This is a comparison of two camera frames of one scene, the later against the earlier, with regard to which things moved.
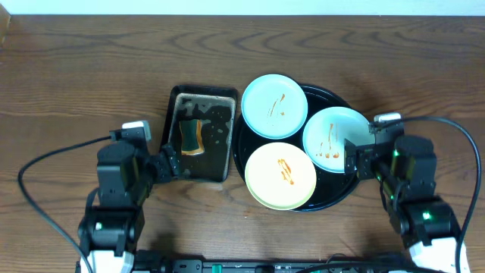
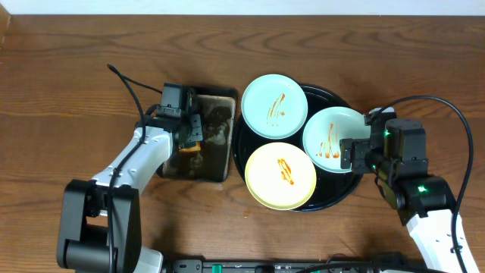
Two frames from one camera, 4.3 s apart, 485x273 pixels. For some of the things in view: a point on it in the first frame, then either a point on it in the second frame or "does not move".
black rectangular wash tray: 198,130 does not move
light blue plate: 325,133 does not move
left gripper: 164,162 → 194,124
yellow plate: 280,176 does not move
